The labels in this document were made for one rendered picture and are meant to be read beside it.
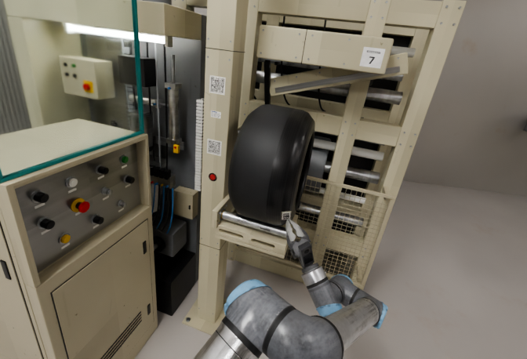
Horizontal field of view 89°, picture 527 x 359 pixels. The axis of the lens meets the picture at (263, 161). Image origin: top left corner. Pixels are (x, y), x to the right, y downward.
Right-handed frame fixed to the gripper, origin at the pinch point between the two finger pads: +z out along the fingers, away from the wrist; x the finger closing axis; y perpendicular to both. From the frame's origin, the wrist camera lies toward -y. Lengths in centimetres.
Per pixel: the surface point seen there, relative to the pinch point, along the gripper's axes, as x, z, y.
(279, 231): -2.8, -0.3, 15.2
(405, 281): 100, -68, 133
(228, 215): -21.7, 16.9, 19.6
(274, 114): 9.9, 40.5, -17.2
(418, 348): 63, -95, 94
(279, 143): 5.4, 26.2, -19.9
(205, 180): -26.0, 38.1, 18.6
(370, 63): 59, 46, -24
